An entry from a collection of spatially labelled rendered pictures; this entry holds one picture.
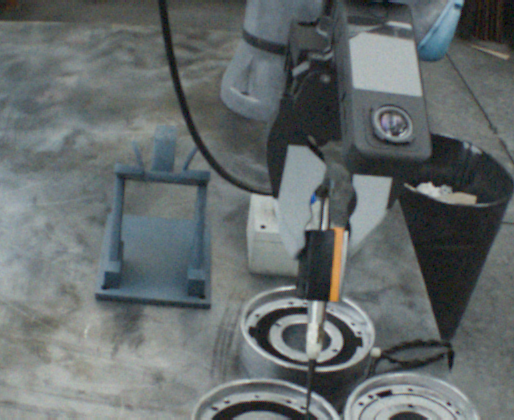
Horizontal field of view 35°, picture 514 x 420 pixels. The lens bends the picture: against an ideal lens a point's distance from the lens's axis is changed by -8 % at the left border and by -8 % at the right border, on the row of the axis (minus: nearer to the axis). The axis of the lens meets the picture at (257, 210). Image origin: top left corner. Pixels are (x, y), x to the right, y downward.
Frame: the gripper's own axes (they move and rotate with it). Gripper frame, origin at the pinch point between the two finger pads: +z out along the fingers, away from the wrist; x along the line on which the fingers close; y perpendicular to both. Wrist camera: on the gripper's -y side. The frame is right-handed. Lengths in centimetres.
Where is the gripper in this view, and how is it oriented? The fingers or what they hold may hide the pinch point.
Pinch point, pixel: (322, 250)
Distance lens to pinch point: 59.2
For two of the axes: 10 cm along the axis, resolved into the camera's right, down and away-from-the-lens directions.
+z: -1.3, 8.5, 5.2
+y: -0.5, -5.3, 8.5
